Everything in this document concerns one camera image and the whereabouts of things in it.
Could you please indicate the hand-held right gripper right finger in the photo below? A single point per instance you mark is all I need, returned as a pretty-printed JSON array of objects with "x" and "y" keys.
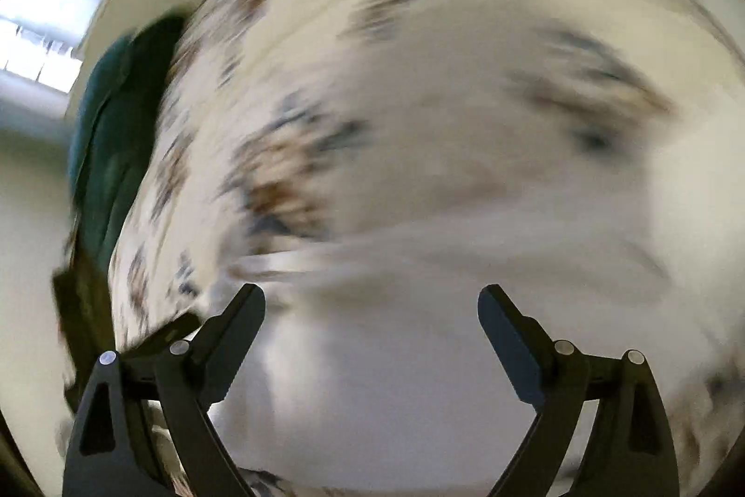
[{"x": 512, "y": 345}]

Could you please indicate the floral bed sheet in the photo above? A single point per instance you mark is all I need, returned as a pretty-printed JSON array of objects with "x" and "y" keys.
[{"x": 436, "y": 95}]

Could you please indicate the white pants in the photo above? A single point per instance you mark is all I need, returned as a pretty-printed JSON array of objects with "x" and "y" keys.
[{"x": 378, "y": 386}]

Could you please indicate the dark teal quilt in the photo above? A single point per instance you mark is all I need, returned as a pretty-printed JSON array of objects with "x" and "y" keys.
[{"x": 110, "y": 142}]

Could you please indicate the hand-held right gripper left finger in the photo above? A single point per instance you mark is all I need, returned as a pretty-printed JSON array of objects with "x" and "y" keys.
[{"x": 233, "y": 351}]

